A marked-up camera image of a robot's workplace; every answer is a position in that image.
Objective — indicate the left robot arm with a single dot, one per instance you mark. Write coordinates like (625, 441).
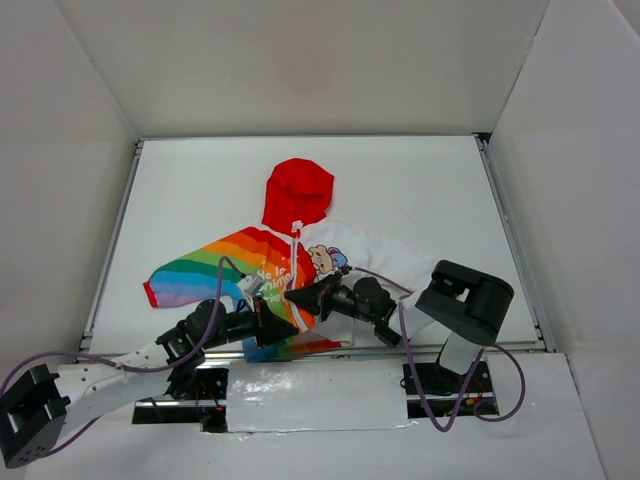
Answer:
(39, 406)

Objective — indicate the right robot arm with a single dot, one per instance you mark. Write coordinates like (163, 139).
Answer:
(471, 304)

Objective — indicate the rainbow hooded zip jacket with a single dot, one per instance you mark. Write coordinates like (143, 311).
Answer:
(294, 246)

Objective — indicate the white foil cover panel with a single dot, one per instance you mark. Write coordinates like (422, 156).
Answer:
(331, 395)

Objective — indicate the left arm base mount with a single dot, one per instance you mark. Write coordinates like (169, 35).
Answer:
(203, 404)

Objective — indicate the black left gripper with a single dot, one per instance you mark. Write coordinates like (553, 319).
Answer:
(258, 324)

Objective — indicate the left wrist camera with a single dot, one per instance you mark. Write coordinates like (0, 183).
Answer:
(250, 285)

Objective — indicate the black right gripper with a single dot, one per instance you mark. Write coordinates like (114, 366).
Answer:
(324, 299)

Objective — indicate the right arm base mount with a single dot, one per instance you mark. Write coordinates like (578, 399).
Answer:
(441, 388)

